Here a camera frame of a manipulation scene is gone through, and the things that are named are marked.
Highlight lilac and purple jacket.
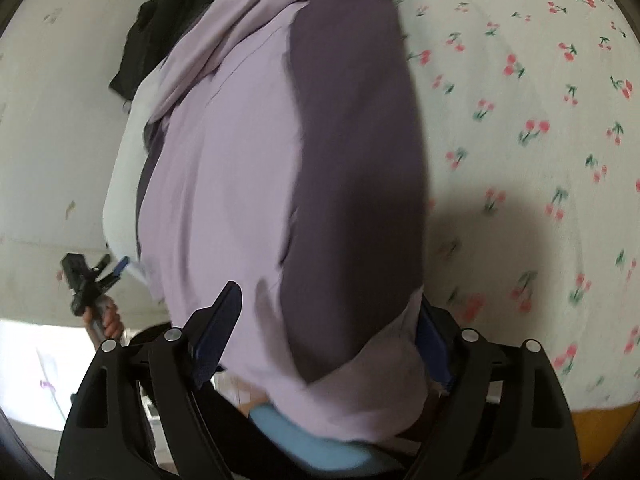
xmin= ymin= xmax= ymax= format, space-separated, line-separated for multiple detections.
xmin=138 ymin=0 xmax=427 ymax=442

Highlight left hand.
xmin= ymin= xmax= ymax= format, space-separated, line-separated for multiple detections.
xmin=82 ymin=296 xmax=125 ymax=347

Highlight black garment on bed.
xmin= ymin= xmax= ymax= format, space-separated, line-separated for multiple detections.
xmin=110 ymin=0 xmax=214 ymax=101

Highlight cherry print bed sheet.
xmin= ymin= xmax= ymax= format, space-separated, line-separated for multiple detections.
xmin=395 ymin=0 xmax=639 ymax=411

